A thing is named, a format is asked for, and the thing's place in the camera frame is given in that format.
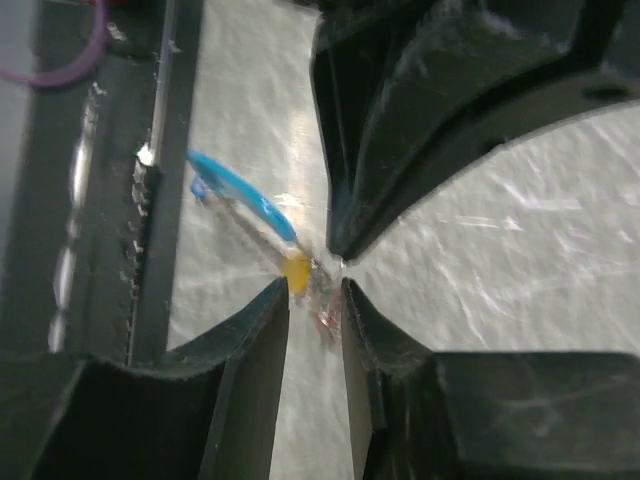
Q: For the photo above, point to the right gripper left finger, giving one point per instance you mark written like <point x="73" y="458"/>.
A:
<point x="205" y="410"/>

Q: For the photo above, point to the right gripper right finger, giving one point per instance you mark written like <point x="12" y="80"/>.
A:
<point x="419" y="414"/>

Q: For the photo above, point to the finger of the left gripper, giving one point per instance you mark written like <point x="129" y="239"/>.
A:
<point x="409" y="93"/>

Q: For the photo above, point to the red key tag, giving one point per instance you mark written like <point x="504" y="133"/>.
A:
<point x="327" y="319"/>

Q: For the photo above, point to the metal keyring with small rings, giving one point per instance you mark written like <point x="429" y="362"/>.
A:
<point x="310" y="283"/>

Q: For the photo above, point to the yellow key tag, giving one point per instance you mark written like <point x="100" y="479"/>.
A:
<point x="297" y="270"/>

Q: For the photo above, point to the light blue key handle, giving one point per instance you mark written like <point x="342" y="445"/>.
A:
<point x="226" y="184"/>

